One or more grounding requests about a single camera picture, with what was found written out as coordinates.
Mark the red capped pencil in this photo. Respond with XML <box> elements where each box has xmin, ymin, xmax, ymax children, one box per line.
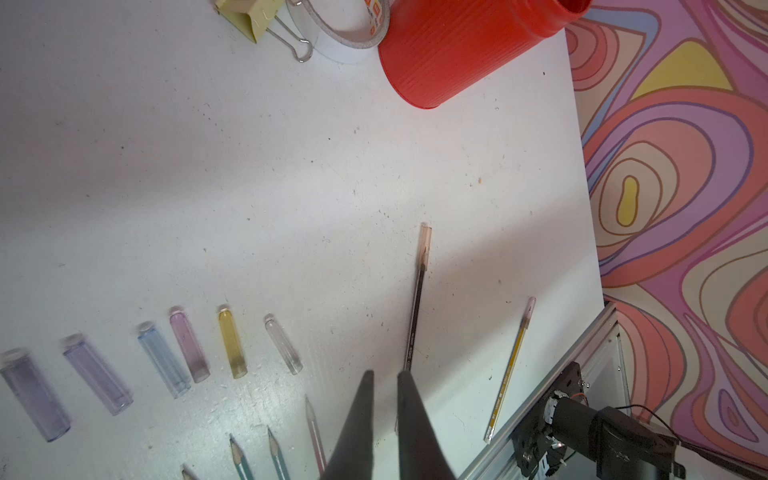
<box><xmin>181</xmin><ymin>465</ymin><xmax>199</xmax><ymax>480</ymax></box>

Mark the clear violet pencil cap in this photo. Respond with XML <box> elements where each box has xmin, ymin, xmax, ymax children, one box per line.
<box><xmin>63</xmin><ymin>334</ymin><xmax>133</xmax><ymax>416</ymax></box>

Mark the red pen cup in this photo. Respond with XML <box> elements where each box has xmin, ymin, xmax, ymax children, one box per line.
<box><xmin>379</xmin><ymin>0</ymin><xmax>592</xmax><ymax>109</ymax></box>

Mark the clear yellow pencil cap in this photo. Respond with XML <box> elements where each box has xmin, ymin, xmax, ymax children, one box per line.
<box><xmin>218</xmin><ymin>305</ymin><xmax>248</xmax><ymax>379</ymax></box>

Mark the clear pale blue pencil cap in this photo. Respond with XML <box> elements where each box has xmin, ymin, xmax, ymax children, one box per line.
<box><xmin>137</xmin><ymin>321</ymin><xmax>191</xmax><ymax>399</ymax></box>

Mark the yellow black capped pencil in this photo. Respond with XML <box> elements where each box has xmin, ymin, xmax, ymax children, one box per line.
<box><xmin>483</xmin><ymin>297</ymin><xmax>536</xmax><ymax>444</ymax></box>

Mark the clear purple pencil cap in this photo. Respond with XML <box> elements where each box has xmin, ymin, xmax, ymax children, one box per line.
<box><xmin>1</xmin><ymin>349</ymin><xmax>71</xmax><ymax>442</ymax></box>

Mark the yellow binder clip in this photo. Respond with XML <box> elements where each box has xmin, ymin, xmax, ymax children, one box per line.
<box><xmin>213</xmin><ymin>0</ymin><xmax>314</xmax><ymax>63</ymax></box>

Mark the clear pink pencil cap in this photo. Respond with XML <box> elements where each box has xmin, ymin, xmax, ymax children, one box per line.
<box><xmin>169</xmin><ymin>306</ymin><xmax>210</xmax><ymax>383</ymax></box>

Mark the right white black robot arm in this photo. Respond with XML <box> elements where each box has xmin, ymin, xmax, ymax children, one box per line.
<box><xmin>545</xmin><ymin>397</ymin><xmax>687</xmax><ymax>479</ymax></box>

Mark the clear colourless pencil cap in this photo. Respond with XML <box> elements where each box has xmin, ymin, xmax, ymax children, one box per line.
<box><xmin>264</xmin><ymin>314</ymin><xmax>303</xmax><ymax>375</ymax></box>

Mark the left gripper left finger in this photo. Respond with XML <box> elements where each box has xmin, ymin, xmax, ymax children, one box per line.
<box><xmin>321</xmin><ymin>370</ymin><xmax>374</xmax><ymax>480</ymax></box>

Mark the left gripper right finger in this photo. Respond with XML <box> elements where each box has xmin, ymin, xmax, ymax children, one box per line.
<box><xmin>397</xmin><ymin>371</ymin><xmax>456</xmax><ymax>480</ymax></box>

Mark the clear tape roll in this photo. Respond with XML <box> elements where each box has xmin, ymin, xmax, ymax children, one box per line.
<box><xmin>286</xmin><ymin>0</ymin><xmax>391</xmax><ymax>64</ymax></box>

